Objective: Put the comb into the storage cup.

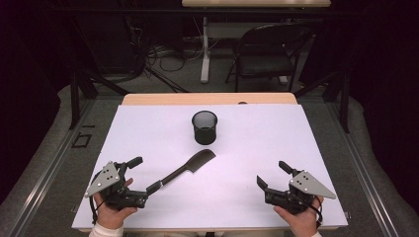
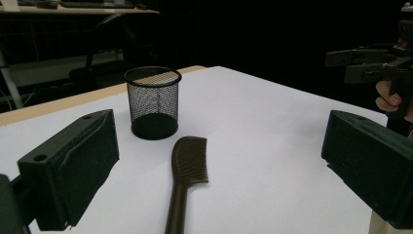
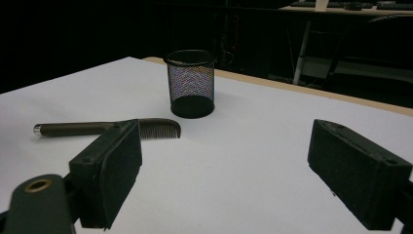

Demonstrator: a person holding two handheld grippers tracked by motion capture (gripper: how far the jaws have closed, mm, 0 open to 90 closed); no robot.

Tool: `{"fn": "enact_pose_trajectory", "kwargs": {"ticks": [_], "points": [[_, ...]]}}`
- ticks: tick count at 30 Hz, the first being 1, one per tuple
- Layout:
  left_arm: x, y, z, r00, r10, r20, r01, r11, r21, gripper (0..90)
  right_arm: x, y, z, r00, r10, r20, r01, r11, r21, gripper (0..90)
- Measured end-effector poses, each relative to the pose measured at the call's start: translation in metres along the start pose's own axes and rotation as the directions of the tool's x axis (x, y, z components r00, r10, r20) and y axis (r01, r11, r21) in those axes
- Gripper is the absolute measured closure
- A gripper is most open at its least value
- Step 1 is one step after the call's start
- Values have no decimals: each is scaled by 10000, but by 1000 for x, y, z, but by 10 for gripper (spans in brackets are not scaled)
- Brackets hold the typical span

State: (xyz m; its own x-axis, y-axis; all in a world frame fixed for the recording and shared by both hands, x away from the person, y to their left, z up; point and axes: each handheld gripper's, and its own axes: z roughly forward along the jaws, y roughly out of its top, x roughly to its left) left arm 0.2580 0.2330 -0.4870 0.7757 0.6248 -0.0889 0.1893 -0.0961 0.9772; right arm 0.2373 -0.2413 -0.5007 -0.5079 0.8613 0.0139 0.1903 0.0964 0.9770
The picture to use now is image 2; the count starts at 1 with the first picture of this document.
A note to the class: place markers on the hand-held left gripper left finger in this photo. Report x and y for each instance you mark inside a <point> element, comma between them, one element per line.
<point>74,175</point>

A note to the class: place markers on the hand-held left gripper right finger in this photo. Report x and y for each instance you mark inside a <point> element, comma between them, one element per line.
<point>370,165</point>

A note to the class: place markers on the black mesh pen holder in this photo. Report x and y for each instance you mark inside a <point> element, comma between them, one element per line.
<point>154,126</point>

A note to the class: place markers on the brown wooden comb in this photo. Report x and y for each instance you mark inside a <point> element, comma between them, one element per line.
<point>189,162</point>

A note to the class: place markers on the black office chair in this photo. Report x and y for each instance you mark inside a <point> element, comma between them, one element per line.
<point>97,73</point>

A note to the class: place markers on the white stand leg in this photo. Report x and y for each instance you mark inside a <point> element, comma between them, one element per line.
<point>11,87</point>

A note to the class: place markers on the white table sheet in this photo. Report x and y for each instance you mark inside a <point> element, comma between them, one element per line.
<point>259,130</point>

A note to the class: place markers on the pale background desk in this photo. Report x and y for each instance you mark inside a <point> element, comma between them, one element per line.
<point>81,10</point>

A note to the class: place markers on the dark keyboard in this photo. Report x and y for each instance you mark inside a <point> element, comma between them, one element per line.
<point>97,4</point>

